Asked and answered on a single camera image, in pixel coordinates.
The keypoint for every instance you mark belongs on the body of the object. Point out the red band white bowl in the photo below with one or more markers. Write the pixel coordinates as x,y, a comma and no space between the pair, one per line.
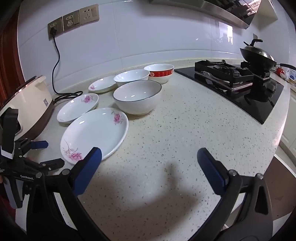
161,74

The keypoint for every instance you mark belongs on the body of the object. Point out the red pot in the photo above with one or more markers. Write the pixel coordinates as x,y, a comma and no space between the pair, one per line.
281,71

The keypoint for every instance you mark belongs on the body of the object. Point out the cream kitchen cabinets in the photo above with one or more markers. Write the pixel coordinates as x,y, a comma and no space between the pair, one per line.
289,120

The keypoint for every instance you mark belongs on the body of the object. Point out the black burner grate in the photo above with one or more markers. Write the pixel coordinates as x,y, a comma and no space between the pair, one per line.
261,74
203,66

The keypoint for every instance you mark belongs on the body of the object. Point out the large floral white plate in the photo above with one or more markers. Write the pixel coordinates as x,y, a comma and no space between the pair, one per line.
97,132

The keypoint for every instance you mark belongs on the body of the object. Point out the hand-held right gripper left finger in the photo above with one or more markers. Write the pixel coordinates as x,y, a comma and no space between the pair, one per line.
89,170

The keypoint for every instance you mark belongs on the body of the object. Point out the black-rimmed white bowl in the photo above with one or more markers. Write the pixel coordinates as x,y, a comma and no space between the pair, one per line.
136,97

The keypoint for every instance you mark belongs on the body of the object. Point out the beige wall socket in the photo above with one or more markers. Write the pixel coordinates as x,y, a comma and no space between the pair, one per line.
59,24
89,14
71,21

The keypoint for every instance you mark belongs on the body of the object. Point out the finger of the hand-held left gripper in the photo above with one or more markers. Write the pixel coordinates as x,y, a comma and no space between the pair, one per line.
39,144
50,164

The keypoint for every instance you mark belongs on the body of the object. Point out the small floral white plate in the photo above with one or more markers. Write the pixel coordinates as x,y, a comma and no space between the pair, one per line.
103,84

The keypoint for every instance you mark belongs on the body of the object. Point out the plain white bowl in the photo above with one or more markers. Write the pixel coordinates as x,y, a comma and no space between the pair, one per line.
130,76

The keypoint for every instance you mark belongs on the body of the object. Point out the silver hob knob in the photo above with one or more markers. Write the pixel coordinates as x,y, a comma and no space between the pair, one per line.
271,86

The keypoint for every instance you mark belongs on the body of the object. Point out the black wok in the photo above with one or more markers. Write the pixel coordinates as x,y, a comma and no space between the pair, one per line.
259,63

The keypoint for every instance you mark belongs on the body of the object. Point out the medium floral white plate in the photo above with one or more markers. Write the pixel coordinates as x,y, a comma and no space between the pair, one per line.
74,110

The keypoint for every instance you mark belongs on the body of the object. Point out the black glass gas hob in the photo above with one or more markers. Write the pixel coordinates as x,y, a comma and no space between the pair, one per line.
261,104

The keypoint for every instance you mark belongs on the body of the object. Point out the cream electric cooking pot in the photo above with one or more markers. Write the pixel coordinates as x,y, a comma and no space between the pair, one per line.
25,99

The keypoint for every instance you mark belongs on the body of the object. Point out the blue and white box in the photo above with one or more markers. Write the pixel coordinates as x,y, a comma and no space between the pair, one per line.
292,75

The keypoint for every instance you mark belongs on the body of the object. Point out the steel range hood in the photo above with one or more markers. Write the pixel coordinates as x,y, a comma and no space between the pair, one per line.
208,9

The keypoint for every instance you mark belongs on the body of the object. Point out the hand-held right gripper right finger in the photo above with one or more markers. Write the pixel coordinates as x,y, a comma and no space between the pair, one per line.
211,168

